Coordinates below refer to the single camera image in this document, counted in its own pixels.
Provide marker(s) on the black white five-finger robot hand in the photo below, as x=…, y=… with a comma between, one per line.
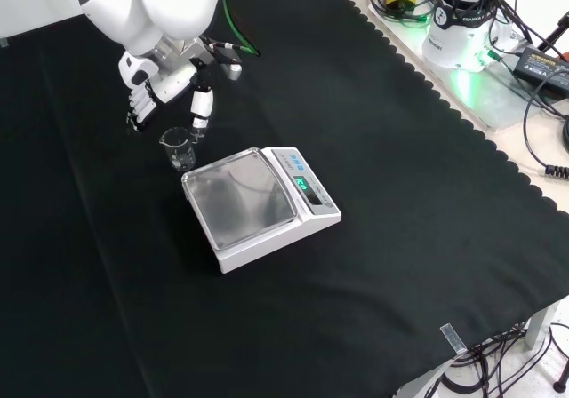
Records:
x=171, y=85

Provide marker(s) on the small clear glass beaker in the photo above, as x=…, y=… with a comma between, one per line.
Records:
x=178, y=151

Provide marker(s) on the white electronic balance steel pan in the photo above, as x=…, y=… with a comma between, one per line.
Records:
x=262, y=202

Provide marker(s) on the clear cloth clip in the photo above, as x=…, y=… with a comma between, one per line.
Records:
x=3, y=42
x=453, y=339

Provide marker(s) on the black bench cloth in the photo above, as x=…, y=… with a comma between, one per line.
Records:
x=311, y=282

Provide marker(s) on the pale base board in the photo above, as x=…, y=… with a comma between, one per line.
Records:
x=480, y=87

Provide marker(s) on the black power adapter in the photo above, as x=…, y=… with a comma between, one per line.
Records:
x=544, y=67

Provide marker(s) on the black tripod leg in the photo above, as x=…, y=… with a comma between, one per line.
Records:
x=555, y=31

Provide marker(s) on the white table leg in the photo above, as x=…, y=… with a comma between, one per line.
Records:
x=540, y=327

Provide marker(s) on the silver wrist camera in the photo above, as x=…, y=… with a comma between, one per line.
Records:
x=230, y=65

